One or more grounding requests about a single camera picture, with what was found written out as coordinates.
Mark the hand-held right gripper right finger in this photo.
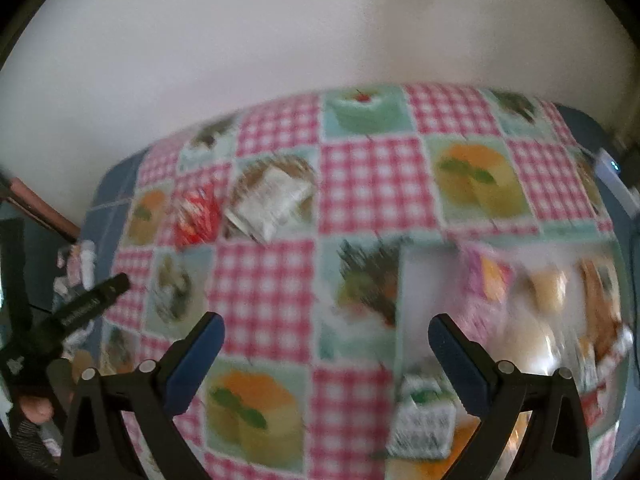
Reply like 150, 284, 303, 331
427, 312, 587, 480

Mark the white device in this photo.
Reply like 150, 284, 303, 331
595, 147, 636, 216

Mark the white charger cable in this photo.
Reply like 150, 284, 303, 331
57, 240, 98, 286

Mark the person's left hand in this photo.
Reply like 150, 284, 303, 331
22, 395, 56, 423

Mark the shiny red candy packet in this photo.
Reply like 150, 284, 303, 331
172, 185, 223, 246

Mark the oblong cream pastry packet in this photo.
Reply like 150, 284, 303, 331
502, 317, 556, 368

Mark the pink cake roll packet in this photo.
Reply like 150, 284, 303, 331
460, 242, 518, 321

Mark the white snack packet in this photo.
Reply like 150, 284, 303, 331
225, 165, 318, 243

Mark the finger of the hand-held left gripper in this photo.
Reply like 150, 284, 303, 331
50, 274, 132, 333

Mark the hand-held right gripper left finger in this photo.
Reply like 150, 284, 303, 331
59, 311, 226, 480

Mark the round cream pastry packet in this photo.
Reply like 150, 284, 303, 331
530, 267, 568, 313

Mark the tan cake packet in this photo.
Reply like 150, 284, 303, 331
577, 257, 626, 356

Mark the green and white milk packet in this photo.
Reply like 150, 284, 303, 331
387, 375, 458, 461

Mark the pink bar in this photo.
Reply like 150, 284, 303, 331
10, 175, 81, 241

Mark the pink checkered printed tablecloth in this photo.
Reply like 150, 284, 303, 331
97, 82, 631, 480

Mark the white tray teal rim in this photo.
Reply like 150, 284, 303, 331
397, 240, 631, 480

